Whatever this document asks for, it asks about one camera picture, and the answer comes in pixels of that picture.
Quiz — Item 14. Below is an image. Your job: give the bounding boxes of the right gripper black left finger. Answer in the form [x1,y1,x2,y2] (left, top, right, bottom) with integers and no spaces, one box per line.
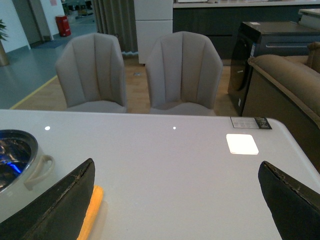
[0,158,95,240]

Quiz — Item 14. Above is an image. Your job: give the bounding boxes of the potted green plant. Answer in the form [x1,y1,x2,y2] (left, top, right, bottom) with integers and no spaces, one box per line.
[0,19,10,67]

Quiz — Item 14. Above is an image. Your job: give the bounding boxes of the white electric cooking pot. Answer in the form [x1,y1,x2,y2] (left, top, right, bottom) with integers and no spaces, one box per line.
[0,129,56,222]

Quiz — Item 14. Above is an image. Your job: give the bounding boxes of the brown sofa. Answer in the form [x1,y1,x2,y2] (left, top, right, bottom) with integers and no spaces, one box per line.
[242,42,320,170]

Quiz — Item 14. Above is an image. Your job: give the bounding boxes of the yellow corn cob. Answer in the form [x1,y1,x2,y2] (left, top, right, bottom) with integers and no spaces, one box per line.
[77,185,104,240]

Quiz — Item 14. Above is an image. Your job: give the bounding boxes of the dark kitchen counter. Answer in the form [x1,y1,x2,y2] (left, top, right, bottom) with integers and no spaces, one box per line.
[173,0,320,60]

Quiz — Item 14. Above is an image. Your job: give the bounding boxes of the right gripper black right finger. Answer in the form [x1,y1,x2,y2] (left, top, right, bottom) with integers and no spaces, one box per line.
[258,161,320,240]

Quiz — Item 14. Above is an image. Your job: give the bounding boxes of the white pillar cabinet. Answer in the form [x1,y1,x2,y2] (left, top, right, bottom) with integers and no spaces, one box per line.
[134,0,174,65]

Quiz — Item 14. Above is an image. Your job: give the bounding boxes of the table corner label sticker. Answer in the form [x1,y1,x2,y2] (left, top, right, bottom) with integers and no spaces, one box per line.
[230,116,272,130]

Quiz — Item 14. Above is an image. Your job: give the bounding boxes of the red trash bin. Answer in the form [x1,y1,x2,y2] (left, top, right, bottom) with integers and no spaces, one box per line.
[55,15,71,37]

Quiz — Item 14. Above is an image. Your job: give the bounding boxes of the right beige upholstered chair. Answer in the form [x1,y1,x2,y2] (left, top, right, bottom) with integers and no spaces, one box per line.
[145,31,223,116]

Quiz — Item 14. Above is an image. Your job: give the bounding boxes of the beige upholstered chair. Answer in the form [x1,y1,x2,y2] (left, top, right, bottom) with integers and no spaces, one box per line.
[55,33,128,113]
[145,31,223,116]

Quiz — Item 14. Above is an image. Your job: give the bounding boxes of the left beige upholstered chair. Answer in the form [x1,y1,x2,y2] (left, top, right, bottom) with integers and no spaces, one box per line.
[55,33,128,113]

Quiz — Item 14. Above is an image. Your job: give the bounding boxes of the grey curtain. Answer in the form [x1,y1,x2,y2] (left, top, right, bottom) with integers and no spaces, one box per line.
[92,0,138,53]

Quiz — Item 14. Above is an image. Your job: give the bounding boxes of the black washing machine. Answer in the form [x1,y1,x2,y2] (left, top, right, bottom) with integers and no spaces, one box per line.
[227,21,320,117]

